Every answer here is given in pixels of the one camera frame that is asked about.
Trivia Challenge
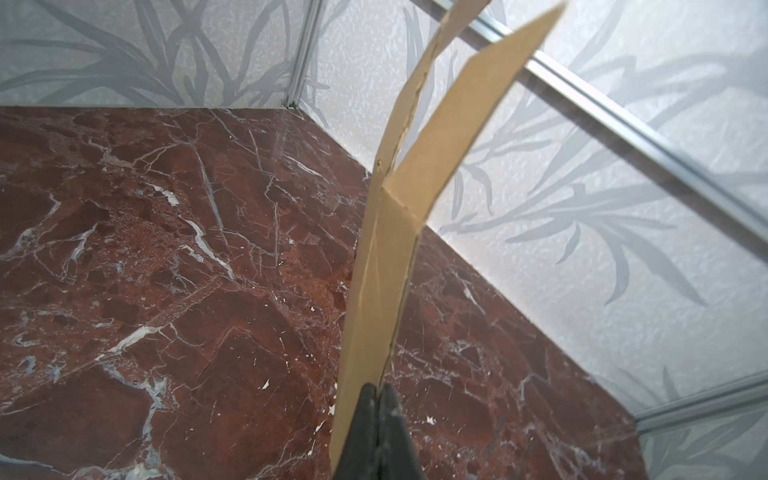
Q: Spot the aluminium frame structure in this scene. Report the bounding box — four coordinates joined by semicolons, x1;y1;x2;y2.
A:
284;0;768;433

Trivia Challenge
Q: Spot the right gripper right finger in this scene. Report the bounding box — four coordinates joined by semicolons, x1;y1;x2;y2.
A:
377;384;425;480

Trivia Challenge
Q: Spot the brown cardboard box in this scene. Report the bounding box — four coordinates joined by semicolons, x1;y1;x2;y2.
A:
329;1;564;475

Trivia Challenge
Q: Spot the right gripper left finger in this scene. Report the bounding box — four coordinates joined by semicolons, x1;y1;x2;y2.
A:
333;383;378;480

